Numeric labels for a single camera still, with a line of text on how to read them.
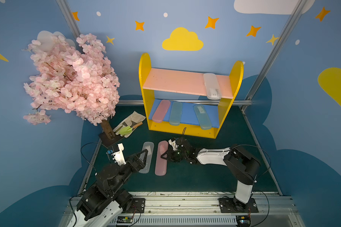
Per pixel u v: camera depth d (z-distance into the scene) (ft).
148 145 3.20
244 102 3.86
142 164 1.85
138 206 2.47
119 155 1.88
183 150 2.36
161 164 2.80
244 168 1.60
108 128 3.01
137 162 1.85
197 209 2.43
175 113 3.18
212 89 2.36
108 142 3.23
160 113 3.24
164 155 2.75
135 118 3.74
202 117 3.16
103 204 1.50
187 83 2.62
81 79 1.78
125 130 3.49
